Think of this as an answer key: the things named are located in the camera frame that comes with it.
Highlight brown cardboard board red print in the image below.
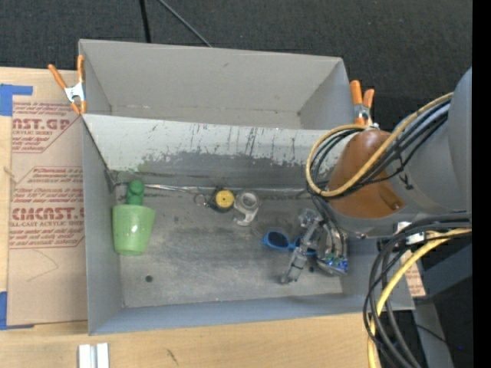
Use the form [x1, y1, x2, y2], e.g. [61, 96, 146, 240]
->
[0, 66, 427, 331]

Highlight yellow and black tape measure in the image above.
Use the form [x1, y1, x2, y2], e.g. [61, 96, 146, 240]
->
[193, 186, 236, 214]

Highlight grey metal bin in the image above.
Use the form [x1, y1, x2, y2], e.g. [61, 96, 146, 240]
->
[77, 38, 416, 337]

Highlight green plastic bottle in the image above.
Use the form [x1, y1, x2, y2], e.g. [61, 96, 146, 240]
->
[111, 179, 157, 257]

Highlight clear plastic cup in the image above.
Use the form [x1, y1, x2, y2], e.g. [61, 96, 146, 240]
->
[232, 191, 262, 228]

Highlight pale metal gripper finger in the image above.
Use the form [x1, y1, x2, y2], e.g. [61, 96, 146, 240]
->
[289, 245, 311, 284]
[278, 243, 304, 285]

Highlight blue sunglasses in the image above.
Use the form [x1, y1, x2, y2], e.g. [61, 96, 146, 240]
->
[261, 230, 318, 255]

